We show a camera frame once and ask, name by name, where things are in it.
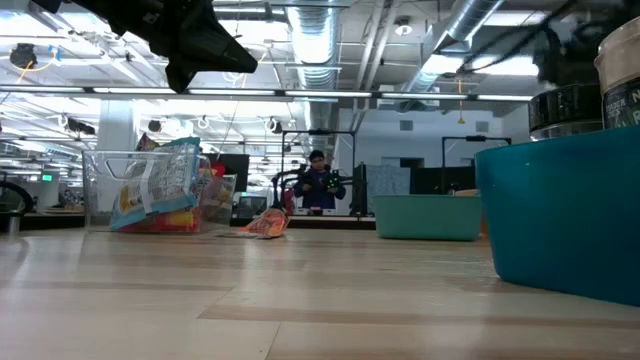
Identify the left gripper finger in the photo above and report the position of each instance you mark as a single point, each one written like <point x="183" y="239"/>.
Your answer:
<point x="225" y="55"/>
<point x="180" y="72"/>

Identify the red-edged ramen packet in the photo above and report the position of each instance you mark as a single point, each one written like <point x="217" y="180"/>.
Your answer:
<point x="217" y="170"/>

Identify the blue white beef ramen packet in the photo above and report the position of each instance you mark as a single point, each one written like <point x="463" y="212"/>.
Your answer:
<point x="165" y="185"/>

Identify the orange snack packet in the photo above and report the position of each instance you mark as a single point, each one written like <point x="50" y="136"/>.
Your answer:
<point x="265" y="224"/>

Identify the distant table robot arm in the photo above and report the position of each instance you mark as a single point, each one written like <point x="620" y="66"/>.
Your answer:
<point x="357" y="187"/>
<point x="280" y="192"/>

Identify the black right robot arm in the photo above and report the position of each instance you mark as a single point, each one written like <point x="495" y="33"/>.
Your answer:
<point x="525" y="35"/>

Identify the white building column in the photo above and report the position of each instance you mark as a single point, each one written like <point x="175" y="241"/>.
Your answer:
<point x="117" y="125"/>

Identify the black background monitor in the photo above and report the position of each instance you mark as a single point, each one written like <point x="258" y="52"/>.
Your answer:
<point x="232" y="170"/>

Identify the long ceiling light strip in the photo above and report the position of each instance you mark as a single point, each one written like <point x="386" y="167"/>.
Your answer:
<point x="350" y="94"/>

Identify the clear plastic container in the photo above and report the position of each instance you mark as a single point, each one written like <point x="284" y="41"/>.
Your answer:
<point x="95" y="200"/>

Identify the person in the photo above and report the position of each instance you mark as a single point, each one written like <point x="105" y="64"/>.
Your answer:
<point x="317" y="190"/>

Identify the green exit sign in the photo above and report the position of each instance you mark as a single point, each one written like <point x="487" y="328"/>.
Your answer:
<point x="47" y="177"/>

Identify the black curved hoop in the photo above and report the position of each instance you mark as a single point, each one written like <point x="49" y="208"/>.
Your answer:
<point x="25" y="192"/>

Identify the small silver cylinder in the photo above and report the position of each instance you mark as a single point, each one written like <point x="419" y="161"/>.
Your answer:
<point x="14" y="222"/>

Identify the silver round air duct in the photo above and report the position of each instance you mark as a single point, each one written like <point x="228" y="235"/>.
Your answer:
<point x="450" y="30"/>
<point x="315" y="50"/>

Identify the black gantry frame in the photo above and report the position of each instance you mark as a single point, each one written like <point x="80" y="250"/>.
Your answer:
<point x="475" y="138"/>
<point x="320" y="132"/>

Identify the black aluminium table frame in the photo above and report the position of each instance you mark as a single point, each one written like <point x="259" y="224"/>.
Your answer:
<point x="300" y="223"/>

